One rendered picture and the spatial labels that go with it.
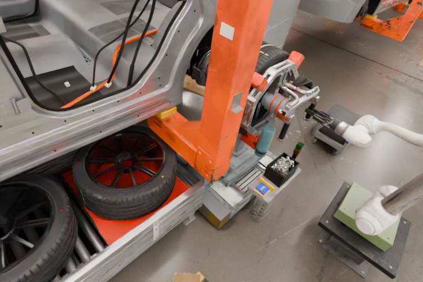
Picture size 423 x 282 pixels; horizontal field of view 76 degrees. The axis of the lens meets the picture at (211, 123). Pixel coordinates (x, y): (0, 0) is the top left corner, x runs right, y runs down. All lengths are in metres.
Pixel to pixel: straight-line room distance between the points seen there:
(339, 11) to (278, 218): 2.95
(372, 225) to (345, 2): 3.08
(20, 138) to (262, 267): 1.64
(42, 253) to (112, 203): 0.39
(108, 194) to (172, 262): 0.66
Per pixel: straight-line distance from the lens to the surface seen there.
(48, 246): 1.62
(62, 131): 1.51
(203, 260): 2.05
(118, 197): 1.68
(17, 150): 1.50
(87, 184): 1.77
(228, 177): 2.25
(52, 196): 1.78
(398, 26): 5.23
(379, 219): 1.85
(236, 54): 1.15
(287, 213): 2.39
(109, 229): 1.86
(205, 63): 2.05
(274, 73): 1.69
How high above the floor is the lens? 1.89
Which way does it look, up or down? 40 degrees down
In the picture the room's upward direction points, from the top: 10 degrees clockwise
